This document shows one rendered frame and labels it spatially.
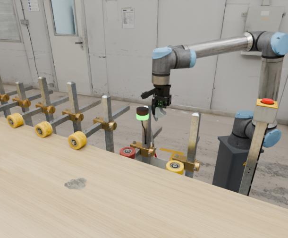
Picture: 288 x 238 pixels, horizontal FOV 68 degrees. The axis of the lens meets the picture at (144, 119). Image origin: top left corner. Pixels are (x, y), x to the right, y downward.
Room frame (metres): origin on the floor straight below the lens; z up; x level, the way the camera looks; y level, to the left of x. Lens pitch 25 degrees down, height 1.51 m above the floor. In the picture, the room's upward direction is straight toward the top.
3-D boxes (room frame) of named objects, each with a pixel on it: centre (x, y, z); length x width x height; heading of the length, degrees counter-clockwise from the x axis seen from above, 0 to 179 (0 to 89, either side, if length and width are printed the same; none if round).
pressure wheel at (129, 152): (0.90, 0.08, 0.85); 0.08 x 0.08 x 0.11
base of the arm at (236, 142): (1.48, -0.77, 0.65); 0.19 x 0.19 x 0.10
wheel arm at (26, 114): (1.39, 0.67, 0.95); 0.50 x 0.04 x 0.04; 153
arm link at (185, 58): (1.10, -0.19, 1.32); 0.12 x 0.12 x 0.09; 19
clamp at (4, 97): (1.58, 1.12, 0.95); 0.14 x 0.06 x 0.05; 63
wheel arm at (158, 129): (1.07, -0.01, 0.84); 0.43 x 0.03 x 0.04; 153
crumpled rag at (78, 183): (0.67, 0.27, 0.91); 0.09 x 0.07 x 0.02; 88
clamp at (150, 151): (1.00, 0.01, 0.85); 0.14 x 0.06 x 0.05; 63
